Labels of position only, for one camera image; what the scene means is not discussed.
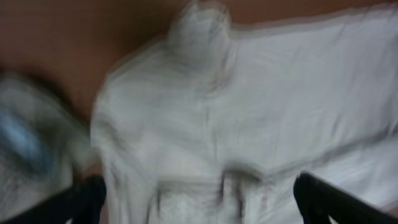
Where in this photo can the folded khaki shorts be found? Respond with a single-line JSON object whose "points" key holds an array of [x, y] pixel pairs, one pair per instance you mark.
{"points": [[43, 146]]}

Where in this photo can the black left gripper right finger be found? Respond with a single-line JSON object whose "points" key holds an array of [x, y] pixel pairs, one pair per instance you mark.
{"points": [[320, 203]]}

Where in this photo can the light grey t-shirt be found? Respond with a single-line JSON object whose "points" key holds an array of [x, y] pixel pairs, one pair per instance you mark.
{"points": [[212, 124]]}

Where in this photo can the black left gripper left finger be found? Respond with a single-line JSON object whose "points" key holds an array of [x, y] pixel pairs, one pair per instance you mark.
{"points": [[81, 203]]}

